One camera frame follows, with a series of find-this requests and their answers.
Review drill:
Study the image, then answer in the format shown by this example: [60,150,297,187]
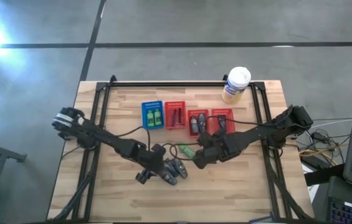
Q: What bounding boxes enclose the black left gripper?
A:
[135,143,172,185]

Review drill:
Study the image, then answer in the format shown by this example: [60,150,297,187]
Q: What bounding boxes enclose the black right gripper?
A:
[192,128,244,170]

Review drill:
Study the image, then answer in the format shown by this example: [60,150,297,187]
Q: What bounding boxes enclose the grey toiletry bottle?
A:
[173,159,189,179]
[162,167,179,187]
[197,112,207,134]
[190,115,200,134]
[217,114,228,130]

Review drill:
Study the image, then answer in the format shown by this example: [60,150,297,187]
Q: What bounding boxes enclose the red plastic basket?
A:
[211,108,237,135]
[163,100,187,131]
[187,108,211,138]

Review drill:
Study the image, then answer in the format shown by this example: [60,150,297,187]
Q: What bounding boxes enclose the dark red toiletry tube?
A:
[170,108,178,128]

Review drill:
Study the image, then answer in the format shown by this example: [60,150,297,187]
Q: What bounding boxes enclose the blue plastic basket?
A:
[141,100,165,131]

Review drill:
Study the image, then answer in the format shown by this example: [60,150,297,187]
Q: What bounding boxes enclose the white yellow Lysol wipes canister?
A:
[221,66,252,105]

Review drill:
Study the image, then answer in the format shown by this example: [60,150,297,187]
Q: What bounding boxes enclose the black keyboard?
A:
[326,175,352,224]

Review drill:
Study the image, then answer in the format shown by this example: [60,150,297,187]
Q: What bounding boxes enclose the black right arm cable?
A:
[206,115,278,127]

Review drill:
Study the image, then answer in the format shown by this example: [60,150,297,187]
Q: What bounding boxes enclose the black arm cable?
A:
[206,115,278,127]
[113,125,195,161]

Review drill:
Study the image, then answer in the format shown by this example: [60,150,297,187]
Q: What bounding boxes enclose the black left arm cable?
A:
[113,125,195,161]

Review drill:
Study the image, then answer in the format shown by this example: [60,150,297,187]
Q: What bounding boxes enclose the black table frame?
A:
[49,74,315,222]

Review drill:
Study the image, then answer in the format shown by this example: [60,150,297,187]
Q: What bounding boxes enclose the tangled floor cables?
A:
[298,117,352,164]

